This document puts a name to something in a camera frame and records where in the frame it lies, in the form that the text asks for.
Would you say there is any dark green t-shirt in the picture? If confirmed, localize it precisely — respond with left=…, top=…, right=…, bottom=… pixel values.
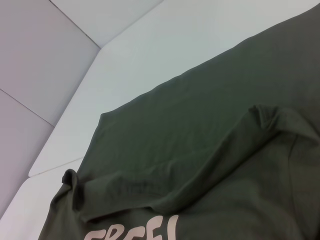
left=37, top=4, right=320, bottom=240

